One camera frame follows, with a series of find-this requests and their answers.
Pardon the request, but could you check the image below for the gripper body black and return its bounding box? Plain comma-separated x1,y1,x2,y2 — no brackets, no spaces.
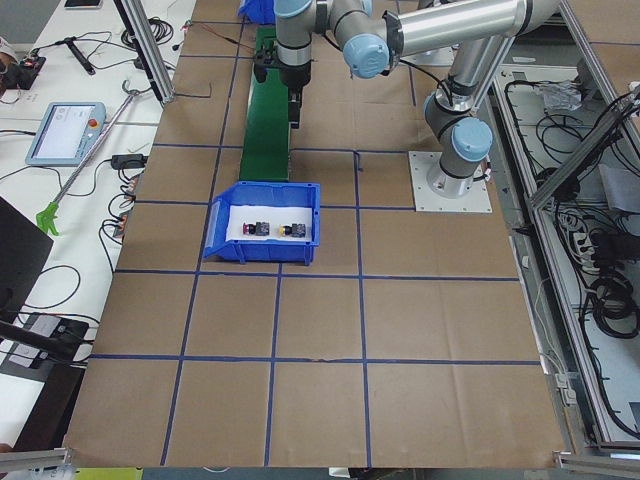
253,41,311,91

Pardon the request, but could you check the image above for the yellow push button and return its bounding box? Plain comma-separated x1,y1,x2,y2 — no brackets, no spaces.
278,223,307,239

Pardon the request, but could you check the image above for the red push button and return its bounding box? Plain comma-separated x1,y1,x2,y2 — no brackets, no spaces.
242,221,270,237

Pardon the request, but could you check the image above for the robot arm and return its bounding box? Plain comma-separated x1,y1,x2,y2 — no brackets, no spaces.
253,1,316,129
314,1,559,199

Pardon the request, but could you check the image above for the green conveyor belt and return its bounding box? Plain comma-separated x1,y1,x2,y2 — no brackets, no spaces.
239,26,290,182

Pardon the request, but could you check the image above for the blue bin left side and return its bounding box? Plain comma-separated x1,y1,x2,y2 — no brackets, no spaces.
203,181,320,265

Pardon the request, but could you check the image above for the teach pendant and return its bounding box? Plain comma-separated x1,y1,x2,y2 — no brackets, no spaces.
25,102,106,167

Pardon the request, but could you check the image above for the aluminium frame post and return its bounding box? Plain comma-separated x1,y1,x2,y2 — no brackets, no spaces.
114,0,175,106

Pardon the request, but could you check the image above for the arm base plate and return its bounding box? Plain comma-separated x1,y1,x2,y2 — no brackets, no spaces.
408,151,492,214

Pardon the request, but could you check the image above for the green handled reacher grabber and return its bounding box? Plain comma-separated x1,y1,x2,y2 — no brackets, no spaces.
36,80,151,236

